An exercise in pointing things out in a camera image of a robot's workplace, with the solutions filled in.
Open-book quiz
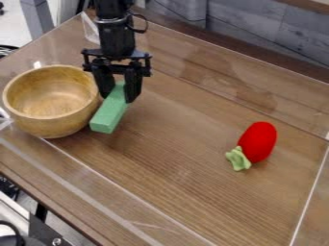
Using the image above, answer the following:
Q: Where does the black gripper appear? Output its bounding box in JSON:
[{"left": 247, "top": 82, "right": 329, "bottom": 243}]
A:
[{"left": 82, "top": 17, "right": 151, "bottom": 103}]

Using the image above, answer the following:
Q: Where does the green foam stick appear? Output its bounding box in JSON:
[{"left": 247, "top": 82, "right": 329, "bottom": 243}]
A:
[{"left": 88, "top": 81, "right": 128, "bottom": 134}]

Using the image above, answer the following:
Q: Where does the brown wooden bowl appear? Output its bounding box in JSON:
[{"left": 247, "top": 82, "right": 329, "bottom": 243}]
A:
[{"left": 3, "top": 64, "right": 99, "bottom": 138}]

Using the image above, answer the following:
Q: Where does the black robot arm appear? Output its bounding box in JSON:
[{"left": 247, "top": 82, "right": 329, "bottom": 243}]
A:
[{"left": 82, "top": 0, "right": 151, "bottom": 103}]

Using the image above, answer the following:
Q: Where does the red plush strawberry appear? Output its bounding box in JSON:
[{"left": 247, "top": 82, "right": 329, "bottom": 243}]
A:
[{"left": 225, "top": 122, "right": 278, "bottom": 171}]

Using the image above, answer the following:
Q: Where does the black clamp with bolt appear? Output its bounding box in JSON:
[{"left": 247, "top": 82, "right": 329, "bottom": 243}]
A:
[{"left": 0, "top": 213, "right": 75, "bottom": 246}]

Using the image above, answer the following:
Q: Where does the clear acrylic corner bracket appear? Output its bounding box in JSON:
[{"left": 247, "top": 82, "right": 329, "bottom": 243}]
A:
[{"left": 82, "top": 12, "right": 100, "bottom": 44}]

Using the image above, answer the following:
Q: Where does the grey metal post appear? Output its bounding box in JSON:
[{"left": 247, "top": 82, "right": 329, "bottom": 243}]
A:
[{"left": 19, "top": 0, "right": 54, "bottom": 39}]

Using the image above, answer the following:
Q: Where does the clear acrylic tray wall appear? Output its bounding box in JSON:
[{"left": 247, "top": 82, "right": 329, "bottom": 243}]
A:
[{"left": 0, "top": 12, "right": 329, "bottom": 246}]

